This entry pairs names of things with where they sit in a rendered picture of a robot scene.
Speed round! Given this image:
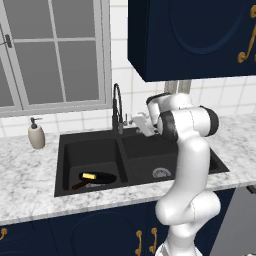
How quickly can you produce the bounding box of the grey dishwasher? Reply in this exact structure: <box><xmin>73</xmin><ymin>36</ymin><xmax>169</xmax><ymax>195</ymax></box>
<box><xmin>209</xmin><ymin>185</ymin><xmax>256</xmax><ymax>256</ymax></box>

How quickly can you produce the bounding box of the black frying pan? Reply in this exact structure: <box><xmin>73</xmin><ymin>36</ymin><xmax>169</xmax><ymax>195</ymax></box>
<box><xmin>71</xmin><ymin>171</ymin><xmax>118</xmax><ymax>191</ymax></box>

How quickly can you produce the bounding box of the dark window latch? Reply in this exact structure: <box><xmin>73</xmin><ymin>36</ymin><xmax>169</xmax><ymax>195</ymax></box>
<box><xmin>0</xmin><ymin>33</ymin><xmax>13</xmax><ymax>49</ymax></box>

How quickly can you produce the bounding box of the silver tap lever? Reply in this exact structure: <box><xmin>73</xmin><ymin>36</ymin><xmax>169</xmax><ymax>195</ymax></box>
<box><xmin>123</xmin><ymin>113</ymin><xmax>134</xmax><ymax>128</ymax></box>

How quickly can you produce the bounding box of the navy wall cupboard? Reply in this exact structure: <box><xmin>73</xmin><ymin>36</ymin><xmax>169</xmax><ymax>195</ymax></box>
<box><xmin>127</xmin><ymin>0</ymin><xmax>256</xmax><ymax>83</ymax></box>

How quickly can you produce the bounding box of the black double sink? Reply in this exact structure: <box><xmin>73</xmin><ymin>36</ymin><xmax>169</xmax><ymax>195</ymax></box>
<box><xmin>54</xmin><ymin>126</ymin><xmax>231</xmax><ymax>198</ymax></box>

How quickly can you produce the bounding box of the yellow sponge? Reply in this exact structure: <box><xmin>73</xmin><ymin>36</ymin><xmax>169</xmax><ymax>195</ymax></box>
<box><xmin>81</xmin><ymin>172</ymin><xmax>98</xmax><ymax>181</ymax></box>

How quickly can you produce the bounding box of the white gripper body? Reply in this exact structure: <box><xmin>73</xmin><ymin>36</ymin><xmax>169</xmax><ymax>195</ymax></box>
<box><xmin>131</xmin><ymin>112</ymin><xmax>158</xmax><ymax>137</ymax></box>

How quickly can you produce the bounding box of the grey framed window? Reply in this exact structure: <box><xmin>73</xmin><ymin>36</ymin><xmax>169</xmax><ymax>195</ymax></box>
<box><xmin>0</xmin><ymin>0</ymin><xmax>113</xmax><ymax>118</ymax></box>

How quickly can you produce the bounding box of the black spring tap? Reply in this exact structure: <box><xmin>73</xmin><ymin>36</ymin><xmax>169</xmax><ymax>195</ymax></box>
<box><xmin>111</xmin><ymin>82</ymin><xmax>125</xmax><ymax>135</ymax></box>

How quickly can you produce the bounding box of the beige soap dispenser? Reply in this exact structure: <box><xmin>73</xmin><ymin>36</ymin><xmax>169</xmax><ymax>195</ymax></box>
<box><xmin>27</xmin><ymin>116</ymin><xmax>46</xmax><ymax>150</ymax></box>

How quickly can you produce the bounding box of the navy base cupboard door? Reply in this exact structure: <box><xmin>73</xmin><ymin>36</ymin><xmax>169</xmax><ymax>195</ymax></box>
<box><xmin>145</xmin><ymin>188</ymin><xmax>236</xmax><ymax>256</ymax></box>
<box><xmin>49</xmin><ymin>202</ymin><xmax>148</xmax><ymax>256</ymax></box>
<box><xmin>0</xmin><ymin>218</ymin><xmax>52</xmax><ymax>256</ymax></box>

